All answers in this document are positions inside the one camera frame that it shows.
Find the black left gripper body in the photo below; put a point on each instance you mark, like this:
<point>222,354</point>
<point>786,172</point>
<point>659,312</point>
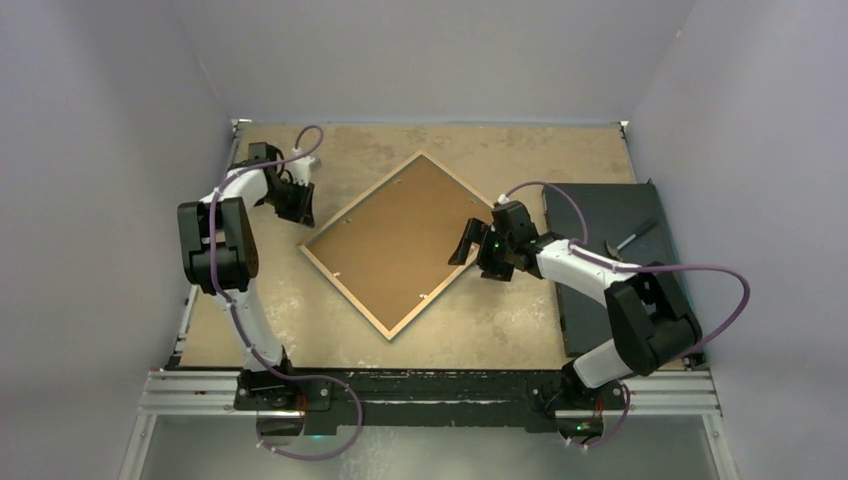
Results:
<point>290,200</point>

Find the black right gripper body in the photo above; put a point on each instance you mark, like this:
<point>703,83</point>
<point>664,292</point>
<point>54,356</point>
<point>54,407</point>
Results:
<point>495,254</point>

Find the blue wooden picture frame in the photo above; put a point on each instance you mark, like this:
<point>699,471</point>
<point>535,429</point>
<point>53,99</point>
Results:
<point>344,291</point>

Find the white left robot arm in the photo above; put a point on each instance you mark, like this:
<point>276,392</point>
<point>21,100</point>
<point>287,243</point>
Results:
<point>220,255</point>

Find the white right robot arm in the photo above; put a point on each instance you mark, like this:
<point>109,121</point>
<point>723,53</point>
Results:
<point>650,319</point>

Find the small black hammer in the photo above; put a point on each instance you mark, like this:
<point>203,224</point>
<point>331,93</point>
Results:
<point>613,249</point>

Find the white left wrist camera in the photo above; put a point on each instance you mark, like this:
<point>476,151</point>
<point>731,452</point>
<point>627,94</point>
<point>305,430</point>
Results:
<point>302,167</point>

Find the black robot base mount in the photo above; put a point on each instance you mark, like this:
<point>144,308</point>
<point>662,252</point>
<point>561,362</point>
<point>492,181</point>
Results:
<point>328,398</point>

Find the aluminium front rail frame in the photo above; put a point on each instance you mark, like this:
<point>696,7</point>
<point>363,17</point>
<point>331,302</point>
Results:
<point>187,428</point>

